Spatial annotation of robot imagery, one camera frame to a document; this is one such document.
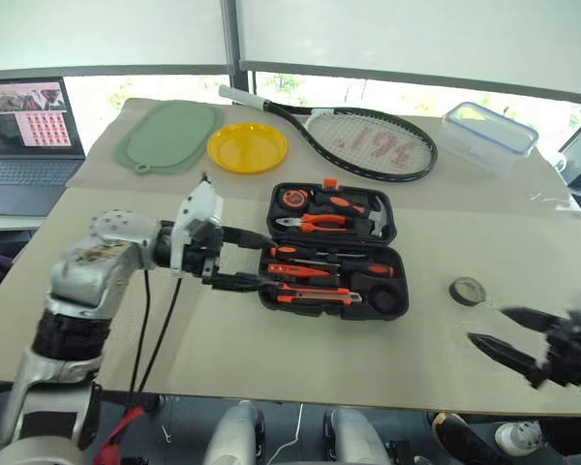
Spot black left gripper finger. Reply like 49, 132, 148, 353
207, 270, 275, 294
221, 225, 278, 251

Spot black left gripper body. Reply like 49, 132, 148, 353
182, 217, 226, 285

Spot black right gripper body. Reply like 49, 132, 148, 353
544, 314, 581, 387

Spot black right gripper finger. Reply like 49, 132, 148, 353
467, 332, 546, 388
497, 306, 570, 335

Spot small orange black screwdriver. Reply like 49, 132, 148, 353
269, 244, 369, 262

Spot orange voltage tester pen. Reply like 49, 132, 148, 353
265, 263, 331, 279

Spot orange black utility knife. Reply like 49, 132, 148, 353
269, 283, 363, 307

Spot large orange black screwdriver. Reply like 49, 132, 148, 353
290, 257, 396, 279

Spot black tool case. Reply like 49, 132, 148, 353
258, 177, 410, 322

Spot orange black tape measure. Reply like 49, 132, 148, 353
278, 188, 310, 210

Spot white shoe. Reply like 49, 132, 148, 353
494, 419, 546, 457

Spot grey tape roll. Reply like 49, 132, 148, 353
448, 276, 488, 307

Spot yellow plastic plate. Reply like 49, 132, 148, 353
206, 122, 290, 174

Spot black shoe with tan sole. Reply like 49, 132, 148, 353
430, 411, 514, 465

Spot green silicone mat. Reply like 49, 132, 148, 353
114, 99, 226, 175

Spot steel claw hammer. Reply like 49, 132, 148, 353
352, 195, 393, 238

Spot black tennis racket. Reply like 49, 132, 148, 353
218, 84, 439, 184

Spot silver rounded robot shape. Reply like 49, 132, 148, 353
203, 400, 265, 465
322, 408, 391, 465

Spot beige cover sheet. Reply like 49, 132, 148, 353
65, 98, 581, 222

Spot open grey laptop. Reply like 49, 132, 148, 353
0, 77, 87, 217

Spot clear container with blue lid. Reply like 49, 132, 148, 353
438, 101, 539, 178

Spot white side desk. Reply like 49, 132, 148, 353
0, 212, 47, 233

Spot white roller blind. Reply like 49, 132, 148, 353
0, 0, 231, 81
236, 0, 581, 106

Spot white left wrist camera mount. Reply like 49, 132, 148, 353
169, 181, 225, 277

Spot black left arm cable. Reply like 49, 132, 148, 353
128, 268, 151, 403
134, 275, 184, 403

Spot orange handled pliers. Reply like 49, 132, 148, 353
275, 212, 349, 234

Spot orange black driver handle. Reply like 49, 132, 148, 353
312, 190, 368, 218

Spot thin white cable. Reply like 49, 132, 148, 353
265, 402, 304, 465

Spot red strap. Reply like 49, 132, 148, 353
96, 406, 146, 465

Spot dark window post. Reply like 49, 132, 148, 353
220, 0, 258, 93

